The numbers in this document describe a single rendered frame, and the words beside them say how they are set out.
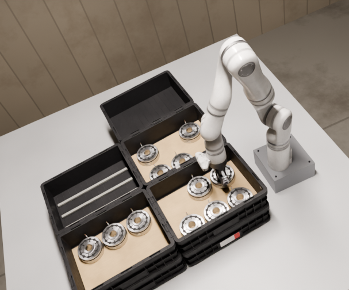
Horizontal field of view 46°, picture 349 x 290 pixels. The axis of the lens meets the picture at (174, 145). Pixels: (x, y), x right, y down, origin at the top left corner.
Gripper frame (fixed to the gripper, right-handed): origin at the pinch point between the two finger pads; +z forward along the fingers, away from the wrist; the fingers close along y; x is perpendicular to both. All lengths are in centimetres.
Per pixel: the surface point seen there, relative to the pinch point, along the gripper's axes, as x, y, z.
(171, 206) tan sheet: 23.0, 0.8, 5.8
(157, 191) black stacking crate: 26.2, 7.1, 0.9
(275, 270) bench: -4.6, -36.0, 18.9
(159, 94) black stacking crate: 6, 68, 3
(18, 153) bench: 91, 84, 19
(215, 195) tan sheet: 4.5, -2.7, 5.3
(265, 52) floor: -100, 162, 80
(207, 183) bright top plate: 5.6, 2.4, 2.3
